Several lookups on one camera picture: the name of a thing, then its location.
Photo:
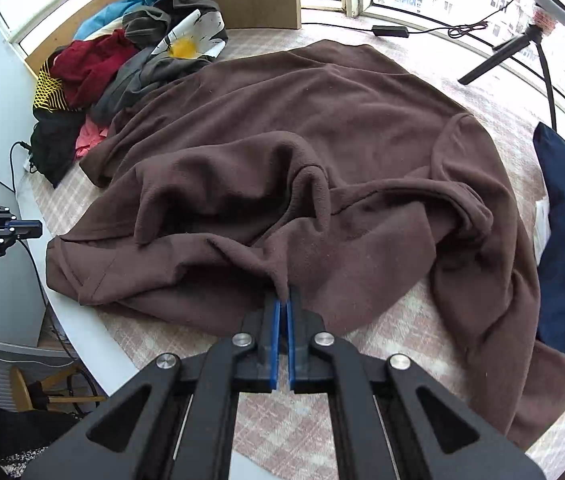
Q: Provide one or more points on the black power adapter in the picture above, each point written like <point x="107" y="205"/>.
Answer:
<point x="390" y="31"/>

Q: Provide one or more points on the light wooden plank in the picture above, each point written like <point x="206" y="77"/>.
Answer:
<point x="62" y="35"/>

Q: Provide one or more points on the black tweed cardigan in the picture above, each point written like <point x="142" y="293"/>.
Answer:
<point x="12" y="435"/>

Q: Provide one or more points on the light blue garment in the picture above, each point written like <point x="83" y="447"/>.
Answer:
<point x="107" y="15"/>

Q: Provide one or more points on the wooden stool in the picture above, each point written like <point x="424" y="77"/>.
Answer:
<point x="22" y="390"/>

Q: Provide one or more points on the white cloth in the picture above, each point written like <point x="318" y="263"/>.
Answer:
<point x="542" y="232"/>

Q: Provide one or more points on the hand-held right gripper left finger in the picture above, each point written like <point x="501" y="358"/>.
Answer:
<point x="276" y="340"/>

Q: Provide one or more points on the yellow black patterned garment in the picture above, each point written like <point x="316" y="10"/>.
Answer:
<point x="47" y="92"/>

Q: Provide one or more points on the white printed garment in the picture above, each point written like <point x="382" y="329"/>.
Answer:
<point x="207" y="27"/>

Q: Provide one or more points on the brown fleece garment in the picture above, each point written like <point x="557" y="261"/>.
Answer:
<point x="312" y="135"/>

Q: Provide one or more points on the grey ribbed panel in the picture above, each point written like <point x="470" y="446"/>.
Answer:
<point x="12" y="360"/>

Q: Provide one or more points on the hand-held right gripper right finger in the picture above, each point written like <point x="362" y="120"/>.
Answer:
<point x="291" y="340"/>

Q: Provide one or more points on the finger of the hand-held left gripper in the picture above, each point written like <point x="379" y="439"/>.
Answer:
<point x="27" y="230"/>

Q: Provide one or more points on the dark grey garment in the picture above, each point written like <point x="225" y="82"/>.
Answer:
<point x="147" y="25"/>

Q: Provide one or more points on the dark red garment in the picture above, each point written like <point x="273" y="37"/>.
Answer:
<point x="92" y="65"/>

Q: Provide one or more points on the pink garment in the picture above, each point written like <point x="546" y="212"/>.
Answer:
<point x="90" y="140"/>

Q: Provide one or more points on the black tripod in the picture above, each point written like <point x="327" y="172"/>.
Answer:
<point x="492" y="62"/>

